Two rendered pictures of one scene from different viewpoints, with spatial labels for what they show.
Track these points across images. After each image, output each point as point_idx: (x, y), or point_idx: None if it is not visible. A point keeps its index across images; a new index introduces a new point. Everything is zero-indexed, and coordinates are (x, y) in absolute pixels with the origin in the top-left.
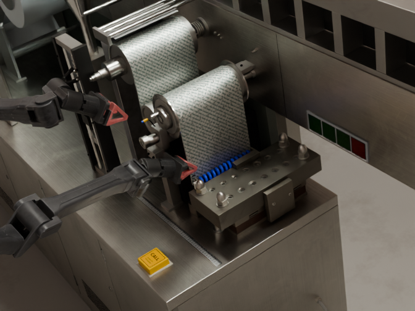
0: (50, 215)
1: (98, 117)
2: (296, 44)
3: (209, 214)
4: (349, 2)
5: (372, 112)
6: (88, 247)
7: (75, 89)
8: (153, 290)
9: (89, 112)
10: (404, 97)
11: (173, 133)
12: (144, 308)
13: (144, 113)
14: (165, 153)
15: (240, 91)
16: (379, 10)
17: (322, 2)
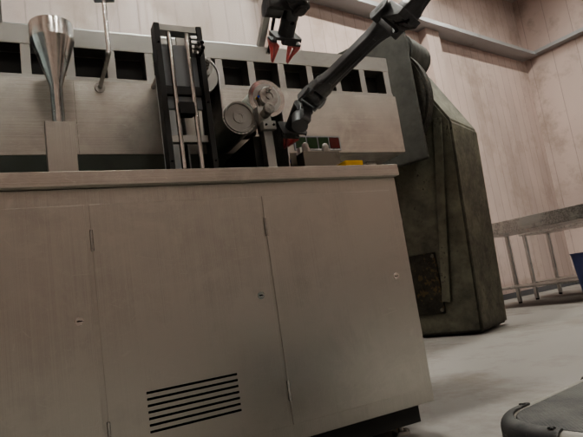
0: (389, 26)
1: (298, 37)
2: (282, 91)
3: (328, 158)
4: (317, 57)
5: (338, 115)
6: (222, 250)
7: (174, 77)
8: (381, 165)
9: (295, 29)
10: (356, 98)
11: (275, 110)
12: (338, 244)
13: (227, 113)
14: (279, 121)
15: None
16: (335, 57)
17: (299, 61)
